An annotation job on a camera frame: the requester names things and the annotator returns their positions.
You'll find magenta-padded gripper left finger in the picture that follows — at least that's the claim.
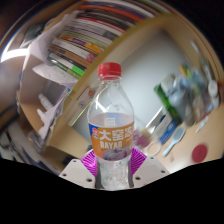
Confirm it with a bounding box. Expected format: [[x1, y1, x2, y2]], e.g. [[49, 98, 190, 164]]
[[59, 148, 99, 189]]

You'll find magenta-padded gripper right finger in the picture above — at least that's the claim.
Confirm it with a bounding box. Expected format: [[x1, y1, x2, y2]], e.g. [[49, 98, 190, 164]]
[[126, 147, 170, 188]]

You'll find clear orange-labelled drink bottle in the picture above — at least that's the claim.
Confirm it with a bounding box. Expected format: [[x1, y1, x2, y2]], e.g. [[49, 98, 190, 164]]
[[87, 62, 135, 191]]

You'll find magenta carton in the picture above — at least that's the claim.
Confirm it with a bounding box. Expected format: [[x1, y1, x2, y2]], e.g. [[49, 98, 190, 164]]
[[133, 129, 151, 149]]

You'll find white and blue carton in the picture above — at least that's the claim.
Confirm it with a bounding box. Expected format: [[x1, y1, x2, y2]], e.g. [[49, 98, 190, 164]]
[[156, 113, 178, 144]]

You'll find flat round red coaster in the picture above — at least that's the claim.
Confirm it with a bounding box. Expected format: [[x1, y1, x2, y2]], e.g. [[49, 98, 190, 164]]
[[191, 143, 209, 164]]

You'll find wooden shelf unit with books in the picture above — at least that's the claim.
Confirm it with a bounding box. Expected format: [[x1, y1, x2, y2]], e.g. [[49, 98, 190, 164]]
[[0, 0, 214, 158]]

